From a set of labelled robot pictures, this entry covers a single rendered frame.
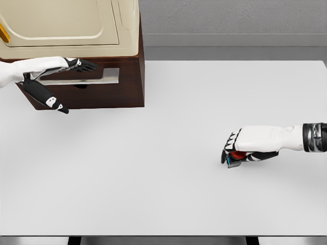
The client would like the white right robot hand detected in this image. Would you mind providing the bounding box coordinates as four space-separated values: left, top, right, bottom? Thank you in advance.
221 126 282 164

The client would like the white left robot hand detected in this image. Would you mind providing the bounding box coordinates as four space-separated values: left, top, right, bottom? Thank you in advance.
17 56 99 115

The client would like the red button switch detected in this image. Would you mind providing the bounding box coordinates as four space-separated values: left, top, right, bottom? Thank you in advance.
226 151 248 169

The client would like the brown drawer with silver handle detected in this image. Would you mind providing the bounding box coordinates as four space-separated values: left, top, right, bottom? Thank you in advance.
16 60 141 86

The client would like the brown wooden cabinet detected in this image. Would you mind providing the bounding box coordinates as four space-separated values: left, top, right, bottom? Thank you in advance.
16 12 147 111

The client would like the cream appliance housing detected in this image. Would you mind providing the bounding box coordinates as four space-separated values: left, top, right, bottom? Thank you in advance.
0 0 140 61

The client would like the yellow handle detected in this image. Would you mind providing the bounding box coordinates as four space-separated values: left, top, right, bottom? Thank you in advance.
0 23 11 44

